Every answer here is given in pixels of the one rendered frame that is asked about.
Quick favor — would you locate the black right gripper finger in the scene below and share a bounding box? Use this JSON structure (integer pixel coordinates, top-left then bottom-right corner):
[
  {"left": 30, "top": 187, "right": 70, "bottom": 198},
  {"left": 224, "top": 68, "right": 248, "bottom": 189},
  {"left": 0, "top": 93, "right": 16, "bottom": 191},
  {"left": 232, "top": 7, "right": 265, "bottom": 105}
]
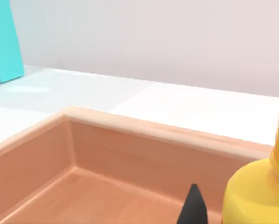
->
[{"left": 175, "top": 183, "right": 208, "bottom": 224}]

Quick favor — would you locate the yellow bottle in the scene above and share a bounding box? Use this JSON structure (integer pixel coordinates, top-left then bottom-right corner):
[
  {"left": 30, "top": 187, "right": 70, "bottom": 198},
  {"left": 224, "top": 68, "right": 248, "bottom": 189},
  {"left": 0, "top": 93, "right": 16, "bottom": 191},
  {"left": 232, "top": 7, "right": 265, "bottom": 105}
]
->
[{"left": 222, "top": 106, "right": 279, "bottom": 224}]

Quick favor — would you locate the shallow salmon-coloured box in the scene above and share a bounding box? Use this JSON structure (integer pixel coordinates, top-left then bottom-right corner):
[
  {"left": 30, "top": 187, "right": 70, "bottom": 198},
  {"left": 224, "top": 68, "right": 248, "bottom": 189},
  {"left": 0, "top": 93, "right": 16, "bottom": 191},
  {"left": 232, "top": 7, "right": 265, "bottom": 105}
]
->
[{"left": 0, "top": 106, "right": 275, "bottom": 224}]

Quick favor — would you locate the light blue rack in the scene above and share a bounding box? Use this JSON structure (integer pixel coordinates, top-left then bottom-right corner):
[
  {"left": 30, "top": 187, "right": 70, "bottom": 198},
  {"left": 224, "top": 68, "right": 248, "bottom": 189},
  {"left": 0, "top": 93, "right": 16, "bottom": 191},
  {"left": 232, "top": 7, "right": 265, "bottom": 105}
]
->
[{"left": 0, "top": 0, "right": 25, "bottom": 83}]

